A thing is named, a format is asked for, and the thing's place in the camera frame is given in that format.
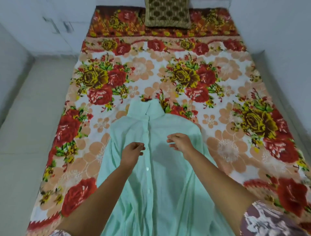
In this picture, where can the person's left forearm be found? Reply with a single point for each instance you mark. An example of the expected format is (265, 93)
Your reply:
(94, 206)

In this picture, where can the white bed frame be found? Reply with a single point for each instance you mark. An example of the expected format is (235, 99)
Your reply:
(211, 3)

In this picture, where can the person's right forearm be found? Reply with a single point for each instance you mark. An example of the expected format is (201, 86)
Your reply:
(221, 192)

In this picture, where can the person's left hand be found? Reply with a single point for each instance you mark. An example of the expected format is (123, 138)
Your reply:
(131, 154)

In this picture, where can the olive gold patterned cushion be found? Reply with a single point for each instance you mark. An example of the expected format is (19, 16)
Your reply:
(167, 13)

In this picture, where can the floral bedsheet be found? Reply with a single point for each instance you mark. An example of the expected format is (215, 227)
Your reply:
(218, 80)

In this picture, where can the person's right hand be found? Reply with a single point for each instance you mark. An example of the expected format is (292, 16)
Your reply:
(182, 144)

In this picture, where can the white wall socket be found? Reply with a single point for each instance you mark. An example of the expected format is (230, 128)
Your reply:
(51, 24)
(68, 27)

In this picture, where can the mint green shirt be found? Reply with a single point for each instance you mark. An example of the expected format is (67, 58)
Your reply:
(165, 194)

